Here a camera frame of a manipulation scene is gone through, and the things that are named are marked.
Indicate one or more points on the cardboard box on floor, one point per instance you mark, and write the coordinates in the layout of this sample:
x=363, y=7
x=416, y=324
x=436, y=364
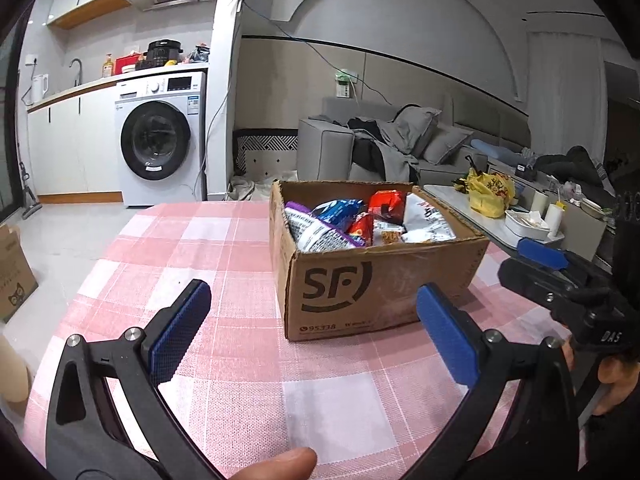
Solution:
x=17, y=282

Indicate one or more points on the yellow plastic bag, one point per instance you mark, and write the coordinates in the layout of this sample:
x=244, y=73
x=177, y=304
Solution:
x=490, y=195

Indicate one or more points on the white noodle snack bag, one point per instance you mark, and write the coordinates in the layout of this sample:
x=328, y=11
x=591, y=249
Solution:
x=424, y=223

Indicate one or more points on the purple grape candy bag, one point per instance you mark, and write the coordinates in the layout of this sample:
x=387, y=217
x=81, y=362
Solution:
x=314, y=235

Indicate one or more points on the grey sofa cushion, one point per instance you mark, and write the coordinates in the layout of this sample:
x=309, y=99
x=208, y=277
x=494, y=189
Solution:
x=413, y=128

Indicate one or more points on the small biscuit packet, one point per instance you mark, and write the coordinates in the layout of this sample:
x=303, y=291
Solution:
x=386, y=233

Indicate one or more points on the white washing machine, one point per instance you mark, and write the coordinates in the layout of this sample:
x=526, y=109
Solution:
x=160, y=127

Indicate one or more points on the left hand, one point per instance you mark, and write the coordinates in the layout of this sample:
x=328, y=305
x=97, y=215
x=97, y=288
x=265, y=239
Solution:
x=296, y=464

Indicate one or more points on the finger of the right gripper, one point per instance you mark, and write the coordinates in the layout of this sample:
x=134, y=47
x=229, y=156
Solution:
x=550, y=258
x=554, y=289

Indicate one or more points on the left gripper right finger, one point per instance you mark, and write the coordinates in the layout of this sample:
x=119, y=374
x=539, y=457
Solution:
x=518, y=416

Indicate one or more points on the small red snack packet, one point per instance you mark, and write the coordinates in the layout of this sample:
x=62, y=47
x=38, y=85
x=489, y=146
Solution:
x=361, y=230

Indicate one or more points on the red crisp snack bag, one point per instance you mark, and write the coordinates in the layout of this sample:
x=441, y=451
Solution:
x=388, y=205

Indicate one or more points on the white kitchen cabinet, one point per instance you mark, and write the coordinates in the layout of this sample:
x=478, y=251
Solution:
x=72, y=145

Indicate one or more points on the white paper cup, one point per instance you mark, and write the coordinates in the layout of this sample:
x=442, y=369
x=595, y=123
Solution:
x=553, y=219

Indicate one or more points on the pink plaid tablecloth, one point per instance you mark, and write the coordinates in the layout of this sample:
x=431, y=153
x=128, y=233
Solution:
x=368, y=405

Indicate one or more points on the black rice cooker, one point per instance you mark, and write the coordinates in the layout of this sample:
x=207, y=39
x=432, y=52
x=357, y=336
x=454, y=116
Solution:
x=160, y=52

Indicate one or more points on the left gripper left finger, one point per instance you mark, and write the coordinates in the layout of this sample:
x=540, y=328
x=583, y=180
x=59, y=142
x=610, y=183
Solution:
x=107, y=418

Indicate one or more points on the grey sofa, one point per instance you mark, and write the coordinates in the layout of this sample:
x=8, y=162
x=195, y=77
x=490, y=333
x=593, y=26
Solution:
x=366, y=141

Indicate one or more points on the white electric kettle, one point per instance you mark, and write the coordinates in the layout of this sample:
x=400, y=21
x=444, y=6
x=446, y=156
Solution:
x=40, y=88

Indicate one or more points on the SF cardboard box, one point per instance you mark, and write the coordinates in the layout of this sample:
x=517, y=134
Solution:
x=355, y=291

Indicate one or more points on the white coffee table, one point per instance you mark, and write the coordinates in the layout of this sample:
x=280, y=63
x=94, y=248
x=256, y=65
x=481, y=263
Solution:
x=495, y=229

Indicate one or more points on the blue oreo snack bag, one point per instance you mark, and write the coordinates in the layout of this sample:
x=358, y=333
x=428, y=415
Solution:
x=339, y=213

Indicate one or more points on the right hand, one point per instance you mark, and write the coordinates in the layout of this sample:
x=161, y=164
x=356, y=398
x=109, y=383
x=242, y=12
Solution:
x=600, y=382

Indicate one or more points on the white rectangular dish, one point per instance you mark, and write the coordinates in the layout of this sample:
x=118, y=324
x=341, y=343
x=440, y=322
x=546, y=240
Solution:
x=526, y=224

